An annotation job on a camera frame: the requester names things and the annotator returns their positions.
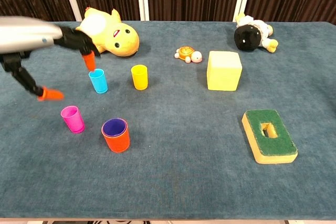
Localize blue velvet tablecloth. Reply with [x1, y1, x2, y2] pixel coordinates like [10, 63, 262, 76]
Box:
[0, 21, 336, 221]

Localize black headed plush doll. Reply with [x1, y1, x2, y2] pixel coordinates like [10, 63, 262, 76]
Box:
[234, 13, 279, 54]

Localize orange plastic cup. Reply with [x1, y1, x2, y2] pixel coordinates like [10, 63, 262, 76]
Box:
[101, 118, 131, 153]

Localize purple plastic cup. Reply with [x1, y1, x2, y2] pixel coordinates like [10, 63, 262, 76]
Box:
[102, 118, 128, 137]

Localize yellow foam cube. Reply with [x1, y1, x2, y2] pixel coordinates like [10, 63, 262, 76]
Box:
[206, 50, 243, 92]

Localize pink plastic cup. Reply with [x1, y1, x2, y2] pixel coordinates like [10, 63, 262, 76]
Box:
[60, 105, 86, 134]

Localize yellow duck plush toy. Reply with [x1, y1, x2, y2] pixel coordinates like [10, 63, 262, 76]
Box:
[75, 7, 140, 57]

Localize small toy turtle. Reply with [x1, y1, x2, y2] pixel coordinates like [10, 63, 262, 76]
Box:
[174, 46, 203, 64]

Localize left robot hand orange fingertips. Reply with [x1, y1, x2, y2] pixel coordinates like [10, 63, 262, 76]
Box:
[0, 15, 102, 102]

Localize green yellow sponge with hole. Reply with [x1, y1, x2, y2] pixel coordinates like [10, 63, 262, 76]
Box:
[241, 109, 299, 165]

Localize yellow plastic cup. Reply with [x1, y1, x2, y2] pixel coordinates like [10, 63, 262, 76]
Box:
[131, 64, 149, 91]

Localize blue plastic cup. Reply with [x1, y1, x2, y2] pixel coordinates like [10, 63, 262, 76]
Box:
[88, 68, 109, 94]

